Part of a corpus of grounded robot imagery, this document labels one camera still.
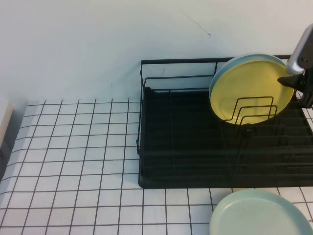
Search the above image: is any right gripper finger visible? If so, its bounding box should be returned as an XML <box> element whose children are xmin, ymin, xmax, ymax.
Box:
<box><xmin>296</xmin><ymin>80</ymin><xmax>313</xmax><ymax>108</ymax></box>
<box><xmin>277</xmin><ymin>72</ymin><xmax>307</xmax><ymax>91</ymax></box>

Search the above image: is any right gripper silver black body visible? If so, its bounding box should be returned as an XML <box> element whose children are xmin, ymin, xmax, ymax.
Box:
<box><xmin>286</xmin><ymin>23</ymin><xmax>313</xmax><ymax>75</ymax></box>

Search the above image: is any yellow plate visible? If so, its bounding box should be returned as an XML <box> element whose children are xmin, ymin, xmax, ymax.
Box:
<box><xmin>209</xmin><ymin>59</ymin><xmax>295</xmax><ymax>126</ymax></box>

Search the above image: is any light blue plate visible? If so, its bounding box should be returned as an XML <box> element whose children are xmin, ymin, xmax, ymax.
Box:
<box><xmin>208</xmin><ymin>53</ymin><xmax>286</xmax><ymax>99</ymax></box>

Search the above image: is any mint green plate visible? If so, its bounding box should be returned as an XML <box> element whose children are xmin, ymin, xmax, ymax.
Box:
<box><xmin>209</xmin><ymin>189</ymin><xmax>312</xmax><ymax>235</ymax></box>

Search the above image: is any white grid pattern tablecloth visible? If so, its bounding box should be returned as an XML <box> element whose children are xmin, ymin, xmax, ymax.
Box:
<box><xmin>0</xmin><ymin>97</ymin><xmax>313</xmax><ymax>235</ymax></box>

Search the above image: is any beige side board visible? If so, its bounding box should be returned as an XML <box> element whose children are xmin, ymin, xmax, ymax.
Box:
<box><xmin>0</xmin><ymin>102</ymin><xmax>16</xmax><ymax>153</ymax></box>

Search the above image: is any black wire dish rack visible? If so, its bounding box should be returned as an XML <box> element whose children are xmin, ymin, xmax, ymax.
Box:
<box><xmin>135</xmin><ymin>54</ymin><xmax>313</xmax><ymax>189</ymax></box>

